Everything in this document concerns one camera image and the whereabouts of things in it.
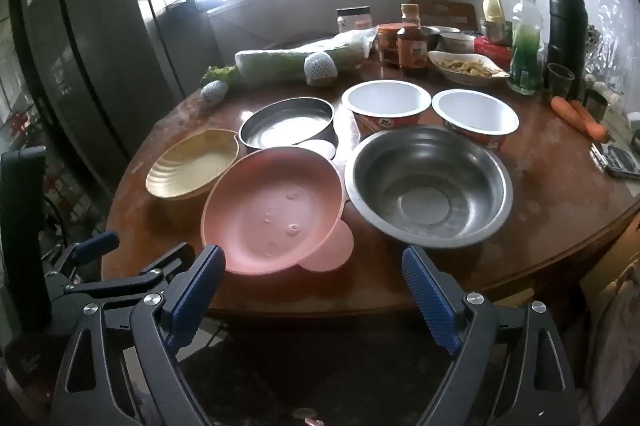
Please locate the white paper noodle bowl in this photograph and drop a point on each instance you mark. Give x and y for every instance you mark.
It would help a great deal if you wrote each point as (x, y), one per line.
(385, 100)
(475, 110)

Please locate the black thermos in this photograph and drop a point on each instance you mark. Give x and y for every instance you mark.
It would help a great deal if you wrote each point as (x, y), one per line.
(566, 30)

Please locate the green lettuce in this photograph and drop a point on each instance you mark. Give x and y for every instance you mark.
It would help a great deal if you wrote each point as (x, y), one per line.
(219, 74)

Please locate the brown sauce bottle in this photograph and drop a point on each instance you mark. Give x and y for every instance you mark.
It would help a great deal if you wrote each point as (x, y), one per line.
(412, 53)

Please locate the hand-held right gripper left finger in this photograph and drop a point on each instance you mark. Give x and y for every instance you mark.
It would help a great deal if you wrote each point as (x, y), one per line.
(192, 296)

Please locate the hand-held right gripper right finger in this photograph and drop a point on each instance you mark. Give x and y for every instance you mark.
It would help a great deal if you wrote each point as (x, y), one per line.
(430, 301)

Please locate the small steel bowl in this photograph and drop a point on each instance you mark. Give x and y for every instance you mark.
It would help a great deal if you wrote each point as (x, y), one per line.
(440, 34)

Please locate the orange carrot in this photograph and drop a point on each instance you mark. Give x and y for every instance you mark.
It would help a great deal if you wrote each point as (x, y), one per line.
(595, 123)
(570, 113)

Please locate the yellow shell-shaped plate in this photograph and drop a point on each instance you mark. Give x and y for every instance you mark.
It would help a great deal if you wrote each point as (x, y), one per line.
(190, 165)

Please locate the green liquid bottle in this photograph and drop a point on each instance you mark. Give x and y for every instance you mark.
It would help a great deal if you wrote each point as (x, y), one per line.
(526, 55)

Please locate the black handheld device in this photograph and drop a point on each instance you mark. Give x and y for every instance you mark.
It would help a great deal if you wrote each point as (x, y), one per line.
(617, 160)

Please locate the large foam-netted fruit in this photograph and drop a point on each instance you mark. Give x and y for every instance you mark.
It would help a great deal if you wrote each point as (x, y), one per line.
(320, 69)

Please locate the small foam-netted fruit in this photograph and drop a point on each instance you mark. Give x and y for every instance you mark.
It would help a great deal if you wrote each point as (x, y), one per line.
(214, 93)

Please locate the round steel pan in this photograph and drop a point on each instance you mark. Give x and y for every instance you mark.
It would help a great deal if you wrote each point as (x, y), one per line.
(285, 125)

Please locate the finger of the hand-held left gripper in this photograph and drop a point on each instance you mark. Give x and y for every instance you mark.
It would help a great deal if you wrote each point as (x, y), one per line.
(150, 273)
(97, 243)

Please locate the pale cloth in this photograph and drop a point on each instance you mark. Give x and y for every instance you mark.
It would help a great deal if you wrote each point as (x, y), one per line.
(615, 336)

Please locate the red tissue box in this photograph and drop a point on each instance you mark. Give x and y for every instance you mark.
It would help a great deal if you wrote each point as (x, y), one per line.
(492, 49)

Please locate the large steel bowl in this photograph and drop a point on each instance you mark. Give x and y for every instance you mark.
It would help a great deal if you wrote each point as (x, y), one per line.
(425, 186)

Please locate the clear plastic bag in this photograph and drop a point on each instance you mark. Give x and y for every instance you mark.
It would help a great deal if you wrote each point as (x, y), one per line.
(607, 30)

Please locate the pink bear-shaped plate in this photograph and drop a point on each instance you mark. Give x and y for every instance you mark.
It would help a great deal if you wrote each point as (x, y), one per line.
(270, 216)

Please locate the grey refrigerator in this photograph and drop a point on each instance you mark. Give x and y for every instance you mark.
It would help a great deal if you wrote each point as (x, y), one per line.
(100, 45)

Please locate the white dish of food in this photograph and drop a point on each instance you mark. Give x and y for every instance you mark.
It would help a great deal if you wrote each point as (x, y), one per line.
(467, 68)

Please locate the white ceramic bowl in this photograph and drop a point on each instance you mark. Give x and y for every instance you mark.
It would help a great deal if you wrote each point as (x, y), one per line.
(457, 43)

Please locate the wrapped napa cabbage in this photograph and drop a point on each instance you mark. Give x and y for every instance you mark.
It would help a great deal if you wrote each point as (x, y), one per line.
(275, 63)

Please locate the red sauce jar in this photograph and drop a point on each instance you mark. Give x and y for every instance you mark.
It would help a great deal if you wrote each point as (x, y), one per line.
(387, 45)

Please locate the yellow plastic item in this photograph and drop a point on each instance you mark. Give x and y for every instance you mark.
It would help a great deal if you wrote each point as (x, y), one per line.
(494, 8)

